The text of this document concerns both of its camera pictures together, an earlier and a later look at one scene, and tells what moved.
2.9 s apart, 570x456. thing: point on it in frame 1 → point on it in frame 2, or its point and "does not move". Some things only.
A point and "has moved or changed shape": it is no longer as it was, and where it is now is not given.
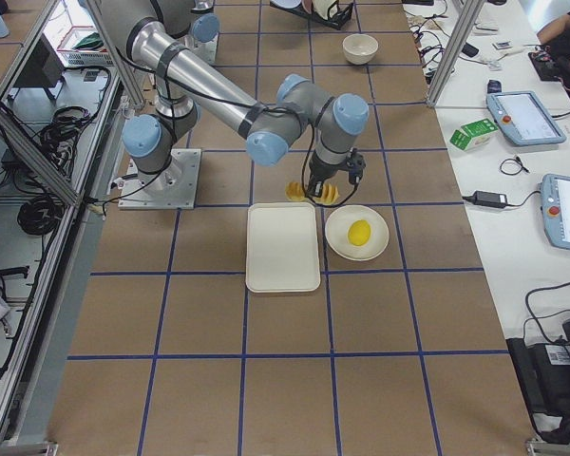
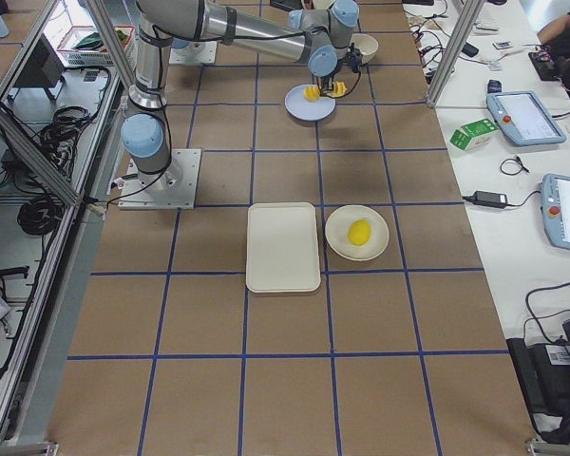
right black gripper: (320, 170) → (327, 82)
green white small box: (472, 134) does not move
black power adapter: (490, 199) does not move
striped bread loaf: (296, 192) → (313, 93)
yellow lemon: (359, 232) does not move
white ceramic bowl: (360, 48) does not move
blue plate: (286, 4) has moved or changed shape
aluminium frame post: (464, 28) does not move
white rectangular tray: (282, 248) does not move
